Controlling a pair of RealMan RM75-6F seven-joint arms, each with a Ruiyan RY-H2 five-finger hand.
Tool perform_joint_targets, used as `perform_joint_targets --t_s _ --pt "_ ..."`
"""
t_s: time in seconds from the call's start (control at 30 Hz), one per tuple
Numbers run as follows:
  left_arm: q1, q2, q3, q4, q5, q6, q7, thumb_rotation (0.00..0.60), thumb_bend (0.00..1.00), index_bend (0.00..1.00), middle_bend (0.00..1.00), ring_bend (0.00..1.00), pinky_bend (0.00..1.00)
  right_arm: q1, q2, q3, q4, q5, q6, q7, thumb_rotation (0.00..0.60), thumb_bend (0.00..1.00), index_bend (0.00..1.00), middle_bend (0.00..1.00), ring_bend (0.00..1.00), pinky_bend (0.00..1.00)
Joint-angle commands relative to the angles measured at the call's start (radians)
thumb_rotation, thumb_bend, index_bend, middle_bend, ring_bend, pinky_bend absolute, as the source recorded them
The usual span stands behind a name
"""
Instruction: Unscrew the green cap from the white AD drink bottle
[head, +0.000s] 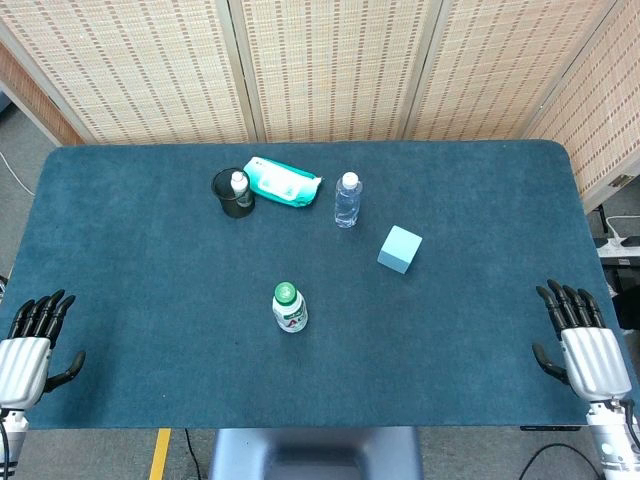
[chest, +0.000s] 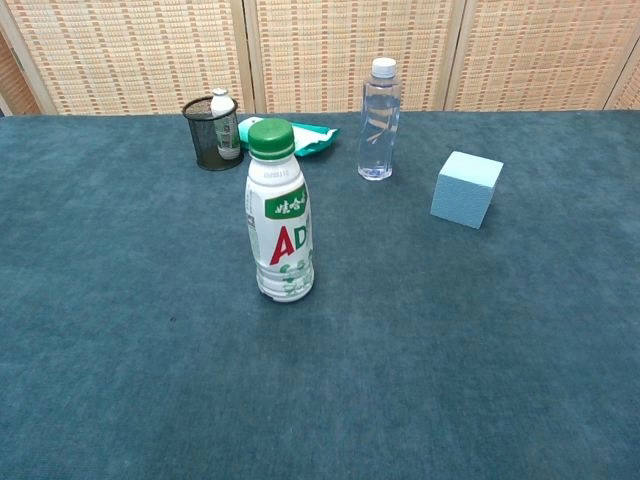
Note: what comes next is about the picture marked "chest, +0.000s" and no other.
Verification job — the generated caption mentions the black mesh pen cup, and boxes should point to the black mesh pen cup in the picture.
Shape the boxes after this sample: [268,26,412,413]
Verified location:
[181,95,245,172]

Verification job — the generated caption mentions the green wet wipes pack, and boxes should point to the green wet wipes pack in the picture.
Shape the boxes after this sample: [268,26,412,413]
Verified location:
[237,115,340,160]

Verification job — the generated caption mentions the blue carpet table cloth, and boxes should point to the blue carpet table cloth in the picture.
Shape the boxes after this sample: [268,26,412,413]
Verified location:
[0,110,640,480]

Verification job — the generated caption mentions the white AD milk bottle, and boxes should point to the white AD milk bottle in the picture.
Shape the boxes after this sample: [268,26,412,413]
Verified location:
[243,151,316,305]

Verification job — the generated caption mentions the clear water bottle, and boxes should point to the clear water bottle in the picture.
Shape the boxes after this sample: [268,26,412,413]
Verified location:
[356,56,402,182]

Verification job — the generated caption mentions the small white yogurt bottle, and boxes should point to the small white yogurt bottle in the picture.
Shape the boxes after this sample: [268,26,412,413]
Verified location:
[209,88,242,161]

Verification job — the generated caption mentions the bamboo folding screen panel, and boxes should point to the bamboo folding screen panel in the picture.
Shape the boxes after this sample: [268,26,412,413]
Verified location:
[0,0,256,117]
[0,29,42,117]
[444,0,640,112]
[243,0,469,115]
[603,49,640,111]

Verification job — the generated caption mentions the light blue foam cube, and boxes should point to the light blue foam cube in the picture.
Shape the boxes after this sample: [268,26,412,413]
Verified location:
[429,150,504,230]

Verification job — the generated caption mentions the green plastic bottle cap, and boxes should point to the green plastic bottle cap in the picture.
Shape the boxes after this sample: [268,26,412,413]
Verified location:
[247,119,295,162]

